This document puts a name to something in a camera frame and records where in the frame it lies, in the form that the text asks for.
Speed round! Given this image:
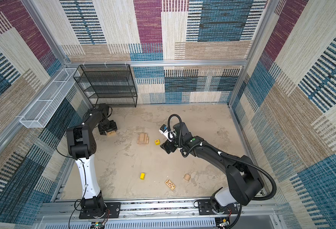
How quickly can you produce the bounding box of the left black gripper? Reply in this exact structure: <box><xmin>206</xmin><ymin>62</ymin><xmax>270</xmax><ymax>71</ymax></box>
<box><xmin>98</xmin><ymin>120</ymin><xmax>117</xmax><ymax>135</ymax></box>

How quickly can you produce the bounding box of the patterned wood block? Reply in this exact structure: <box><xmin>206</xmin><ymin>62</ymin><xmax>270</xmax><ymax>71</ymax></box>
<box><xmin>165</xmin><ymin>179</ymin><xmax>176</xmax><ymax>191</ymax></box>
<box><xmin>107</xmin><ymin>131</ymin><xmax>116</xmax><ymax>136</ymax></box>

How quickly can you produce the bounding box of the light wood block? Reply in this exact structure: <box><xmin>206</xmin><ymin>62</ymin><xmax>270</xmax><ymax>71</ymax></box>
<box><xmin>138</xmin><ymin>133</ymin><xmax>147</xmax><ymax>144</ymax></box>

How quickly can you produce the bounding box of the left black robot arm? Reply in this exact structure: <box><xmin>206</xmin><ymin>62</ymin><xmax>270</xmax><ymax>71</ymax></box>
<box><xmin>66</xmin><ymin>104</ymin><xmax>117</xmax><ymax>219</ymax></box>

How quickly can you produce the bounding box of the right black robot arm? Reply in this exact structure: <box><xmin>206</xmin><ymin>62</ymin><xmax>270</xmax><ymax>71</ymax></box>
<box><xmin>159</xmin><ymin>123</ymin><xmax>266</xmax><ymax>214</ymax></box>

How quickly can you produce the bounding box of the small wood cylinder block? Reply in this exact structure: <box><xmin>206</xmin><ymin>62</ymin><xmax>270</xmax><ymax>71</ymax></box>
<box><xmin>183</xmin><ymin>174</ymin><xmax>191</xmax><ymax>182</ymax></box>

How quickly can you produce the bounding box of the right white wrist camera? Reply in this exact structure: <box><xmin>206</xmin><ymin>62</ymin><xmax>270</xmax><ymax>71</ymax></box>
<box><xmin>159</xmin><ymin>124</ymin><xmax>176</xmax><ymax>142</ymax></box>

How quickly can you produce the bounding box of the black wire shelf rack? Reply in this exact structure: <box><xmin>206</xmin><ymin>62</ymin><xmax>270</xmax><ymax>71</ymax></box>
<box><xmin>73</xmin><ymin>64</ymin><xmax>137</xmax><ymax>108</ymax></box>

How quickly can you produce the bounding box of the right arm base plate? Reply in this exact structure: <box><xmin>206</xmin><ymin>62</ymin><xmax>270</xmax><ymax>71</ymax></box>
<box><xmin>193</xmin><ymin>199</ymin><xmax>239</xmax><ymax>215</ymax></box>

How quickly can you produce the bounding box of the white wire mesh basket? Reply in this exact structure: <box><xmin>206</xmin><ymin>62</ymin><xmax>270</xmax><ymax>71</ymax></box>
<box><xmin>19</xmin><ymin>68</ymin><xmax>76</xmax><ymax>128</ymax></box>

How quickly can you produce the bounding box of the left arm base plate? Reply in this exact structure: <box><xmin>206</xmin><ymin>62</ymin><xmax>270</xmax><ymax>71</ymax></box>
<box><xmin>79</xmin><ymin>202</ymin><xmax>121</xmax><ymax>219</ymax></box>

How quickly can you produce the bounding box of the black corrugated cable hose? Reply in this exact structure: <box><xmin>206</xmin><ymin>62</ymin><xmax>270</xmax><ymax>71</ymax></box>
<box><xmin>167</xmin><ymin>114</ymin><xmax>277</xmax><ymax>229</ymax></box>

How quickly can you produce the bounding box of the aluminium front rail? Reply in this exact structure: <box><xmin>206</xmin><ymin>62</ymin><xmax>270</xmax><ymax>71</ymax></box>
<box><xmin>32</xmin><ymin>197</ymin><xmax>286</xmax><ymax>229</ymax></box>

